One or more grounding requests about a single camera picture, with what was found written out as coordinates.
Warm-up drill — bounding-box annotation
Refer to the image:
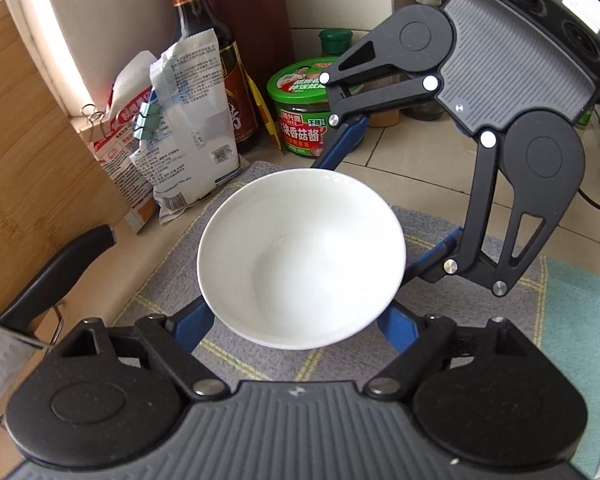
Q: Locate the red and white bag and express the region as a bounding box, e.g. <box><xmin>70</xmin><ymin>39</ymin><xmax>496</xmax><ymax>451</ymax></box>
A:
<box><xmin>92</xmin><ymin>50</ymin><xmax>158</xmax><ymax>235</ymax></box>

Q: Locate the white bowl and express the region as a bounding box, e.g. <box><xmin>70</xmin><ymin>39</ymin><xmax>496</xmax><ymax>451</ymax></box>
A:
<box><xmin>196</xmin><ymin>169</ymin><xmax>407</xmax><ymax>352</ymax></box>

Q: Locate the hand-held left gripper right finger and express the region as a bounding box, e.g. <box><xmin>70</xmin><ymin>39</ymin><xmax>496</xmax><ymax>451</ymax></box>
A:
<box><xmin>362</xmin><ymin>304</ymin><xmax>563</xmax><ymax>403</ymax></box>

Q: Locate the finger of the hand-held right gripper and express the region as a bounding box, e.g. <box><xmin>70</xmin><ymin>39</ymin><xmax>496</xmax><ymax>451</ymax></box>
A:
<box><xmin>310</xmin><ymin>8</ymin><xmax>441</xmax><ymax>172</ymax></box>
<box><xmin>404</xmin><ymin>130</ymin><xmax>566</xmax><ymax>298</ymax></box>

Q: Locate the wooden cutting board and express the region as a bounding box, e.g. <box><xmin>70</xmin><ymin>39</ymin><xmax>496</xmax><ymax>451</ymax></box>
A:
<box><xmin>0</xmin><ymin>0</ymin><xmax>131</xmax><ymax>321</ymax></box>

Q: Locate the black-handled kitchen knife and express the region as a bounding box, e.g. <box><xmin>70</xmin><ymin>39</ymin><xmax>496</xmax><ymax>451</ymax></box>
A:
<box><xmin>0</xmin><ymin>225</ymin><xmax>117</xmax><ymax>413</ymax></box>

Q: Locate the white seasoning bag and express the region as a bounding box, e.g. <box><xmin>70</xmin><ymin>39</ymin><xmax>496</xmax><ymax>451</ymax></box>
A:
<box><xmin>130</xmin><ymin>30</ymin><xmax>244</xmax><ymax>226</ymax></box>

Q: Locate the dark soy sauce bottle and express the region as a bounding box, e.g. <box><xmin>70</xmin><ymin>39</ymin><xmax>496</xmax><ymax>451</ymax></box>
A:
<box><xmin>160</xmin><ymin>0</ymin><xmax>259</xmax><ymax>155</ymax></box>

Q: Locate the grey teal checked towel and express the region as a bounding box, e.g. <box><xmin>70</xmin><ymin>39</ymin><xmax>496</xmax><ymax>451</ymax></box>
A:
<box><xmin>107</xmin><ymin>160</ymin><xmax>600</xmax><ymax>480</ymax></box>

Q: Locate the yellow packet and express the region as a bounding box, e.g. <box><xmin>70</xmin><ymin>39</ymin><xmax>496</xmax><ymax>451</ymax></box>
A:
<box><xmin>245</xmin><ymin>75</ymin><xmax>281</xmax><ymax>150</ymax></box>

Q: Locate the green-lidded sauce jar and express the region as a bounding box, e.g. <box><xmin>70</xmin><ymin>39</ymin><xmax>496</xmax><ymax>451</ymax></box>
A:
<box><xmin>266</xmin><ymin>58</ymin><xmax>338</xmax><ymax>159</ymax></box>

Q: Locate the metal wire rack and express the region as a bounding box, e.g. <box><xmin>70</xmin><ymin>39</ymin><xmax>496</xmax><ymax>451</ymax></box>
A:
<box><xmin>0</xmin><ymin>305</ymin><xmax>66</xmax><ymax>431</ymax></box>

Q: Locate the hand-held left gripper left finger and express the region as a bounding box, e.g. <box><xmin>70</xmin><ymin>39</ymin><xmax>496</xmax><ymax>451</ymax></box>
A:
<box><xmin>45</xmin><ymin>299</ymin><xmax>231</xmax><ymax>403</ymax></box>

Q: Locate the teal binder clip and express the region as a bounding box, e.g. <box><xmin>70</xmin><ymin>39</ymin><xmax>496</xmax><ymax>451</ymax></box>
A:
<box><xmin>132</xmin><ymin>101</ymin><xmax>162</xmax><ymax>139</ymax></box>

